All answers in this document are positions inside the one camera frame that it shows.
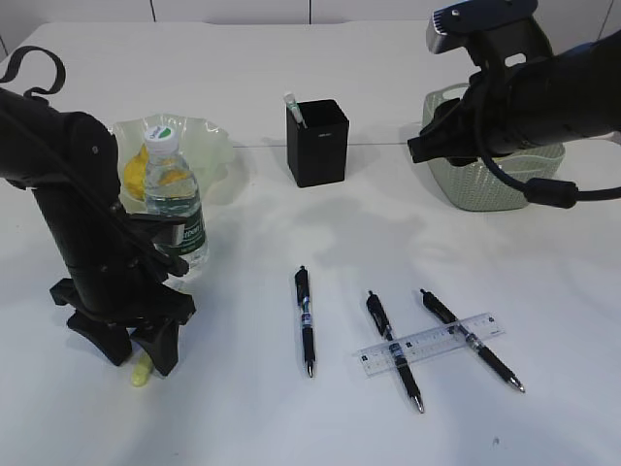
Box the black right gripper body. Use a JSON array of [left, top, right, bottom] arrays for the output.
[[408, 72, 485, 167]]

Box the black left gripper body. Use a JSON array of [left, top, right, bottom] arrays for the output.
[[33, 183, 195, 327]]

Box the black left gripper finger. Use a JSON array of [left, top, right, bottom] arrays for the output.
[[131, 320, 179, 377], [67, 313, 132, 366]]

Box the yellow-green utility knife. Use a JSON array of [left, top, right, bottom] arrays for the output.
[[130, 352, 153, 387]]

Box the yellow pear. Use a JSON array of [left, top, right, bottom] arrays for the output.
[[123, 145, 191, 201]]

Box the clear water bottle green label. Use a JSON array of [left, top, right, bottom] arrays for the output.
[[144, 125, 208, 280]]

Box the teal utility knife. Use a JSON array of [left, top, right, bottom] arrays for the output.
[[283, 92, 308, 128]]

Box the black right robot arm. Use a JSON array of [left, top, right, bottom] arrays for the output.
[[408, 33, 620, 165]]

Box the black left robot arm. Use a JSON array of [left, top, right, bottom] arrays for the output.
[[1, 90, 195, 377]]

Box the green woven plastic basket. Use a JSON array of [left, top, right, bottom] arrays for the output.
[[421, 83, 567, 213]]

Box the black square pen holder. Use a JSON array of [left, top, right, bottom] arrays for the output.
[[286, 99, 349, 188]]

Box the translucent green wavy glass plate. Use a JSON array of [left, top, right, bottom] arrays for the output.
[[111, 114, 235, 213]]

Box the black pen left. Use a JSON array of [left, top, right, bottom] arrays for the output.
[[294, 265, 316, 378]]

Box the black pen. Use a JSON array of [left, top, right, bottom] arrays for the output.
[[419, 288, 526, 393], [366, 290, 425, 414], [294, 265, 316, 378]]

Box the black pen right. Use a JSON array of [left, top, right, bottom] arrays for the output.
[[419, 288, 526, 393]]

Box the black pen middle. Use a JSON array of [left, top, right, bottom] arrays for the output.
[[366, 290, 425, 414]]

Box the clear plastic ruler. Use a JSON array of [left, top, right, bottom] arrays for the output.
[[355, 313, 505, 377]]

